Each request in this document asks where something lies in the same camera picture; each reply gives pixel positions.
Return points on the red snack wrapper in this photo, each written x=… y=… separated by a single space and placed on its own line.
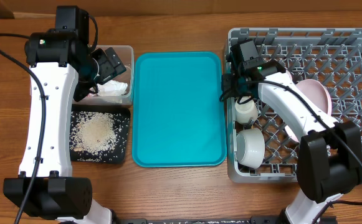
x=93 y=91

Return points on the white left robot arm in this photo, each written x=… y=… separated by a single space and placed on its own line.
x=65 y=65

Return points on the cooked white rice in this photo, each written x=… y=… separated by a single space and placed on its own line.
x=95 y=132

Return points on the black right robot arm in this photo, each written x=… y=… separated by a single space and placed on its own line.
x=330 y=156

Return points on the large pink plate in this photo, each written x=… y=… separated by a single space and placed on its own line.
x=317 y=93

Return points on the teal serving tray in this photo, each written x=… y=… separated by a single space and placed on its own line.
x=178 y=119

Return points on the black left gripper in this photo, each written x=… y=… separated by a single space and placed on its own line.
x=108 y=72

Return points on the small pink bowl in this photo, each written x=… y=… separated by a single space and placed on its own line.
x=290 y=75

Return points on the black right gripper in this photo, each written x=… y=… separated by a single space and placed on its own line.
x=225 y=92

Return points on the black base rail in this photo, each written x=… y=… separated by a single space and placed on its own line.
x=252 y=220

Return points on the black food waste tray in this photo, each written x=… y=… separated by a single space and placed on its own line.
x=121 y=155

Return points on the grey rice bowl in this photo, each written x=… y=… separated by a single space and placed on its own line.
x=250 y=148

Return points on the white paper cup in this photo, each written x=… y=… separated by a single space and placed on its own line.
x=246 y=110

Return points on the white napkin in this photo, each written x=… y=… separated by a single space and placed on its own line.
x=112 y=88

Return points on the grey dishwasher rack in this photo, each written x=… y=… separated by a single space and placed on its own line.
x=331 y=56

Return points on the clear plastic waste bin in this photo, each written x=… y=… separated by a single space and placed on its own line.
x=126 y=54

